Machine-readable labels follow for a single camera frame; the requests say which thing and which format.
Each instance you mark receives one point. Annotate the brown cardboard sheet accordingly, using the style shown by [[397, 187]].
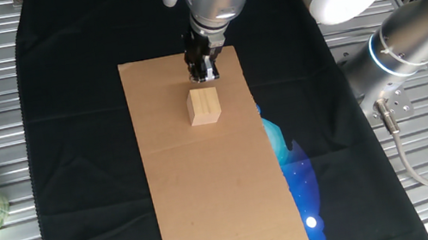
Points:
[[217, 189]]

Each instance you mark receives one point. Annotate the black cloth with blue print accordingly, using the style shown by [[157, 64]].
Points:
[[78, 116]]

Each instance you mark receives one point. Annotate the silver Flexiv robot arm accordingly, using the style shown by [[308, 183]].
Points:
[[400, 36]]

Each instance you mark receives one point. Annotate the small wooden block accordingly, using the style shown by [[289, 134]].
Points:
[[203, 106]]

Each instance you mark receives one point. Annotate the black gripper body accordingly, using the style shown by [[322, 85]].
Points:
[[196, 51]]

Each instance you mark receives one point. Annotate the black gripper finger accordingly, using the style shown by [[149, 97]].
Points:
[[197, 72], [212, 68]]

